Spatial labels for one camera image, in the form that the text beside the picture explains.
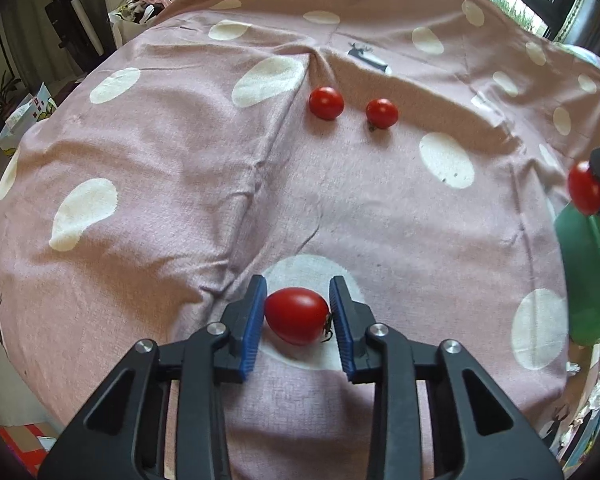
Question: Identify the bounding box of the blue printed cloth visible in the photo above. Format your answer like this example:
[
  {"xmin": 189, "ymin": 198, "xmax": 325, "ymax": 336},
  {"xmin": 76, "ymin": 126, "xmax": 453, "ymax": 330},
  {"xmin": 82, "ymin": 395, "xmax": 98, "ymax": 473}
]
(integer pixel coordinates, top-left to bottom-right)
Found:
[{"xmin": 550, "ymin": 340, "xmax": 600, "ymax": 471}]

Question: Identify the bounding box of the printed shopping bag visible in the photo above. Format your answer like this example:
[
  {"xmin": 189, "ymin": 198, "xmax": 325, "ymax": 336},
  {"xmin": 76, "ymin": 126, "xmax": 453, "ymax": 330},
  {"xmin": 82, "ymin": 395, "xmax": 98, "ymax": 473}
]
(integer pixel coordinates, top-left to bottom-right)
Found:
[{"xmin": 0, "ymin": 82, "xmax": 58, "ymax": 156}]

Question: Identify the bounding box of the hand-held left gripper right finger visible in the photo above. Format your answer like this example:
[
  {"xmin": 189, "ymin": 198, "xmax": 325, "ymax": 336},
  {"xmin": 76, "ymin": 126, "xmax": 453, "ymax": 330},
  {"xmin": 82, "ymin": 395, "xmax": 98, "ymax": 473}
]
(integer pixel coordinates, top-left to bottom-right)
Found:
[{"xmin": 329, "ymin": 275, "xmax": 566, "ymax": 480}]

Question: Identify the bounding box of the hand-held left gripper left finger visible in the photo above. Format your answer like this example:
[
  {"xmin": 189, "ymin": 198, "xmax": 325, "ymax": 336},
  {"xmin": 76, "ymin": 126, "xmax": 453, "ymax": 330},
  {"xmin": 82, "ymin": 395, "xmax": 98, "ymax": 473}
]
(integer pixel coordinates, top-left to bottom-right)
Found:
[{"xmin": 37, "ymin": 275, "xmax": 268, "ymax": 480}]

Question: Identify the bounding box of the red cardboard box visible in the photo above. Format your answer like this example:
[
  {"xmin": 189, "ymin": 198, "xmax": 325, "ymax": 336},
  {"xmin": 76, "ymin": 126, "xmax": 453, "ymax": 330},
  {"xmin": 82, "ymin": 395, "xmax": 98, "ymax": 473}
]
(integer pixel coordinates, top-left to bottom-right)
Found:
[{"xmin": 0, "ymin": 422, "xmax": 61, "ymax": 476}]

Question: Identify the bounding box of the light blue pillow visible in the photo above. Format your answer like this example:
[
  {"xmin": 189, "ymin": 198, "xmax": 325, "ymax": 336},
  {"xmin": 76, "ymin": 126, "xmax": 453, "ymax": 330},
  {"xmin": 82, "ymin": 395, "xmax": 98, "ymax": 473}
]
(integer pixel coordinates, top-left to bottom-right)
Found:
[{"xmin": 555, "ymin": 42, "xmax": 600, "ymax": 91}]

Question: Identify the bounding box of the white bag with clothes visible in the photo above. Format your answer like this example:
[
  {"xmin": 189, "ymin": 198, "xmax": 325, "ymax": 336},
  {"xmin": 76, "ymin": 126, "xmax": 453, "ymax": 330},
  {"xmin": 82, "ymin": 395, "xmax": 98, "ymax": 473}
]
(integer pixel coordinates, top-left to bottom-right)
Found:
[{"xmin": 107, "ymin": 0, "xmax": 166, "ymax": 46}]

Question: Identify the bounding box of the green bowl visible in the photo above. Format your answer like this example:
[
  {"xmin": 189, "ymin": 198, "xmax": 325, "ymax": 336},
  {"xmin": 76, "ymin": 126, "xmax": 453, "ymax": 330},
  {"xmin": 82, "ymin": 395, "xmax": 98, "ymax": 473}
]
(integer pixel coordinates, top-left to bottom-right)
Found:
[{"xmin": 554, "ymin": 202, "xmax": 600, "ymax": 347}]

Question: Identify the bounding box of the black upright vacuum cleaner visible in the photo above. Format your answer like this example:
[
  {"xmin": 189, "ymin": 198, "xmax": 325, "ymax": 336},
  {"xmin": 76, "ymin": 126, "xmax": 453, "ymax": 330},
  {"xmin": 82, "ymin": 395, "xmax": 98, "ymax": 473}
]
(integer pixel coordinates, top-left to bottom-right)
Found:
[{"xmin": 44, "ymin": 0, "xmax": 106, "ymax": 61}]

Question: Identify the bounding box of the pink polka-dot blanket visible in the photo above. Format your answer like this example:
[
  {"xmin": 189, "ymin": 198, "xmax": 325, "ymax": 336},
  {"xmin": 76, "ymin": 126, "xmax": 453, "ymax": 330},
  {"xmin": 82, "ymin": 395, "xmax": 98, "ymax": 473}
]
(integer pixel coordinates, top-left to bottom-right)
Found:
[{"xmin": 0, "ymin": 0, "xmax": 600, "ymax": 480}]

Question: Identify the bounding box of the red cherry tomato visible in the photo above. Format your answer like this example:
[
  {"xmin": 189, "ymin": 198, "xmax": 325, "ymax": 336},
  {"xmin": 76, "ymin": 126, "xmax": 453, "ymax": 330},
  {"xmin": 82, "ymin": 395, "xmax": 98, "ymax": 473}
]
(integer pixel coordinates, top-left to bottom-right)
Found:
[
  {"xmin": 264, "ymin": 287, "xmax": 333, "ymax": 347},
  {"xmin": 308, "ymin": 86, "xmax": 345, "ymax": 121},
  {"xmin": 365, "ymin": 98, "xmax": 400, "ymax": 133},
  {"xmin": 567, "ymin": 161, "xmax": 600, "ymax": 217}
]

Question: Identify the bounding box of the potted plant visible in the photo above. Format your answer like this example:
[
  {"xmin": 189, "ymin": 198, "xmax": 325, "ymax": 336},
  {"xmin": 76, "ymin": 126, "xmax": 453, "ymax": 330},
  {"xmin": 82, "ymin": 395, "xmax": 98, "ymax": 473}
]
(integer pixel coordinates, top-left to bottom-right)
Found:
[{"xmin": 0, "ymin": 72, "xmax": 23, "ymax": 121}]

